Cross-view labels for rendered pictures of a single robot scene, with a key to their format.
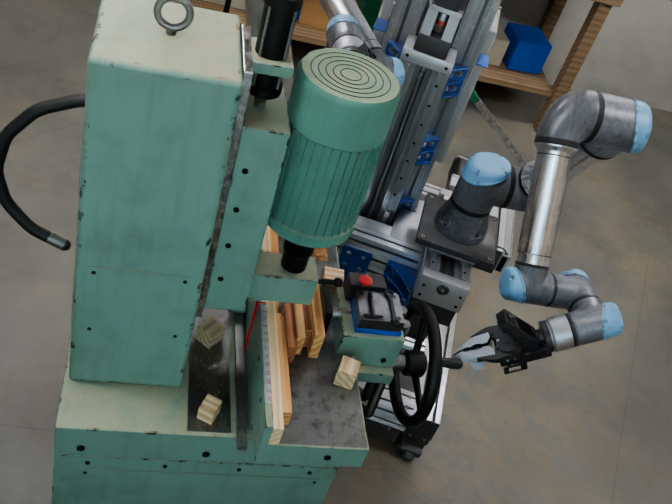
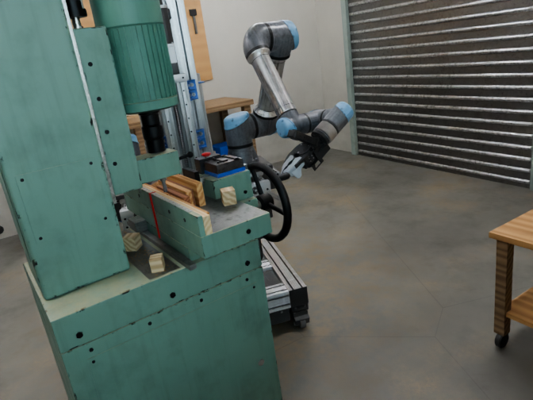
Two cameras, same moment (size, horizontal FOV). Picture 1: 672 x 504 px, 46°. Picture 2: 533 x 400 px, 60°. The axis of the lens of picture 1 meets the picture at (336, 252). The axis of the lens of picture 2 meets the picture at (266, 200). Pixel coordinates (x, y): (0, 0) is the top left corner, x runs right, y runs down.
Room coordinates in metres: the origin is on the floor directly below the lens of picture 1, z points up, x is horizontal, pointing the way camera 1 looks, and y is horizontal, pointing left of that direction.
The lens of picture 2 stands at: (-0.18, 0.09, 1.33)
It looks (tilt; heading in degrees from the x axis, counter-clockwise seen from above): 19 degrees down; 347
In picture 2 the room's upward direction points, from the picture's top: 8 degrees counter-clockwise
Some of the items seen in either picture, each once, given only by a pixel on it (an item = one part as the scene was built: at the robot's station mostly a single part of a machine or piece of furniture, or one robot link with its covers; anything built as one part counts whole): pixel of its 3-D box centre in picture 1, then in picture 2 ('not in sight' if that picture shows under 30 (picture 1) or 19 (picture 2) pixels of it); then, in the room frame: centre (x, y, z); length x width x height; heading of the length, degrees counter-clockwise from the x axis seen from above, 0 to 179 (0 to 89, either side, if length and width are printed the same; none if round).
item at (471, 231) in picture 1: (465, 213); (241, 153); (1.84, -0.31, 0.87); 0.15 x 0.15 x 0.10
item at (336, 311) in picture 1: (336, 313); (201, 181); (1.21, -0.04, 0.95); 0.09 x 0.07 x 0.09; 19
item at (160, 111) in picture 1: (146, 213); (42, 145); (1.08, 0.35, 1.16); 0.22 x 0.22 x 0.72; 19
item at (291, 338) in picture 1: (287, 317); (173, 198); (1.18, 0.05, 0.92); 0.20 x 0.02 x 0.05; 19
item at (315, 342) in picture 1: (311, 306); (185, 187); (1.22, 0.01, 0.94); 0.22 x 0.02 x 0.07; 19
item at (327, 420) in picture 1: (321, 337); (201, 205); (1.21, -0.03, 0.87); 0.61 x 0.30 x 0.06; 19
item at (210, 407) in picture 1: (209, 409); (157, 263); (0.97, 0.13, 0.82); 0.04 x 0.03 x 0.04; 171
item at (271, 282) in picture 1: (278, 279); (153, 168); (1.17, 0.09, 1.03); 0.14 x 0.07 x 0.09; 109
